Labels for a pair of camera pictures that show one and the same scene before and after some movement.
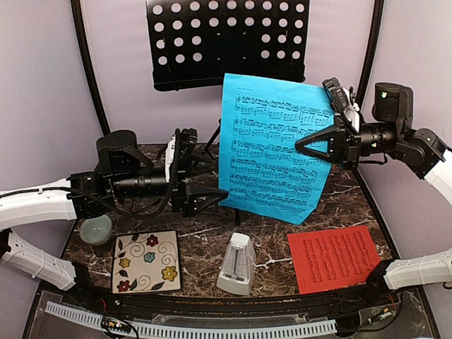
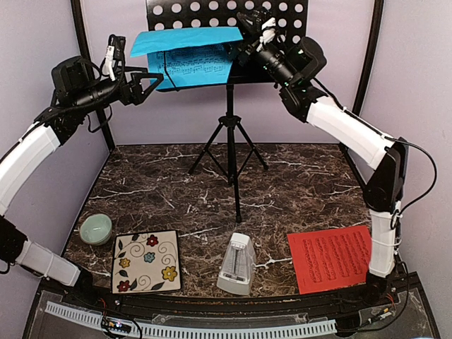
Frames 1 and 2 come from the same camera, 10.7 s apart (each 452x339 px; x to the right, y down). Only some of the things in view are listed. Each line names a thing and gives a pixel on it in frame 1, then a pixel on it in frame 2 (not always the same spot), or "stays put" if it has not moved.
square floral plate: x=146 y=262 stays put
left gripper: x=179 y=198 -> x=135 y=94
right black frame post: x=375 y=29 stays put
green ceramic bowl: x=97 y=230 stays put
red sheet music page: x=329 y=259 stays put
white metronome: x=238 y=266 stays put
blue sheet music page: x=262 y=171 -> x=187 y=57
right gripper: x=344 y=143 -> x=249 y=46
